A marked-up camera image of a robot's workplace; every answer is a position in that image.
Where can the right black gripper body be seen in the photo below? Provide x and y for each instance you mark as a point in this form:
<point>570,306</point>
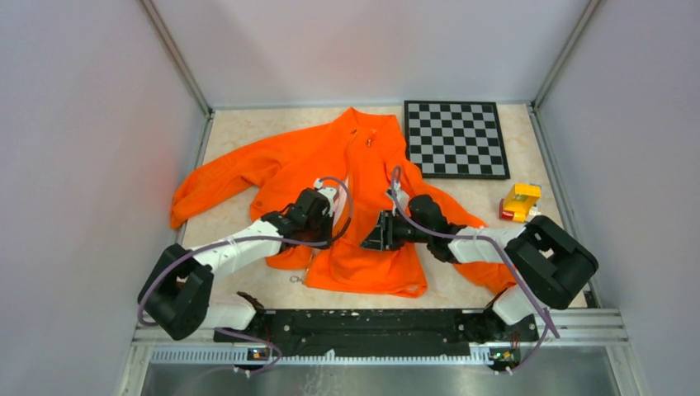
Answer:
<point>403,233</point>

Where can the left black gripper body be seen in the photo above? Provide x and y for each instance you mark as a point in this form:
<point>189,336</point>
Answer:
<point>319,231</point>

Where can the orange zip jacket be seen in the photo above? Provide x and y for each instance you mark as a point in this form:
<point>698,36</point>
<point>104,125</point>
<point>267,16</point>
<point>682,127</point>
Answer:
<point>361,149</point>

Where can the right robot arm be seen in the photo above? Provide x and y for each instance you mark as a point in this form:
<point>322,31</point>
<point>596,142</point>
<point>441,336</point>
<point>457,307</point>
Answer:
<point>548,265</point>

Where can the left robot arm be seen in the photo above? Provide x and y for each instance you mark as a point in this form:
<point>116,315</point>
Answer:
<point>176,295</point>

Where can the black white checkerboard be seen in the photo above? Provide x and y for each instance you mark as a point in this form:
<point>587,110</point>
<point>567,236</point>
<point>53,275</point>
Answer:
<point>455,139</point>

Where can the yellow red toy blocks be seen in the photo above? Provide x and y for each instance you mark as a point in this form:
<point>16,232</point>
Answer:
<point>518,204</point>

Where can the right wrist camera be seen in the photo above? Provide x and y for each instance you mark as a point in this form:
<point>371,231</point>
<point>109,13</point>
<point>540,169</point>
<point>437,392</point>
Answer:
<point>399,199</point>

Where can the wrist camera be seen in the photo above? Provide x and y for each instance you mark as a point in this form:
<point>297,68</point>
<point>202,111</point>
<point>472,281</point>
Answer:
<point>399,199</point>
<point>330,193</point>

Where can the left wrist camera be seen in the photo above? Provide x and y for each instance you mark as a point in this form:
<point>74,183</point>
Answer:
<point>330,193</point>

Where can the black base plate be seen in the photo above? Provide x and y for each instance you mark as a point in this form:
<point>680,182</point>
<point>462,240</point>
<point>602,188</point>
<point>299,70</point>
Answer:
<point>385,332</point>

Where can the aluminium front rail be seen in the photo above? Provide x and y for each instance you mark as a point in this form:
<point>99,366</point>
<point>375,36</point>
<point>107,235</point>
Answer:
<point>208,345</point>

